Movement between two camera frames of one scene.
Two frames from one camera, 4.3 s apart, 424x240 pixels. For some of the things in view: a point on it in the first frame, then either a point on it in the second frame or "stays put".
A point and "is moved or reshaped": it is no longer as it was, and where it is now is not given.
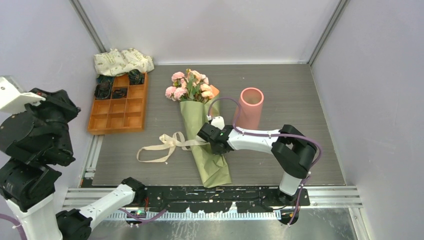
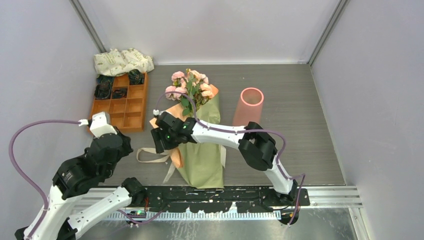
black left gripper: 58,97 → 128,148
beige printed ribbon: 172,139 is moved or reshaped
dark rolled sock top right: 135,77 stays put
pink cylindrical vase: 250,107 stays put
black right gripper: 216,151 → 158,134
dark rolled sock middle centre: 120,93 stays put
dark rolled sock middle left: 103,90 stays put
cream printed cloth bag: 115,62 stays put
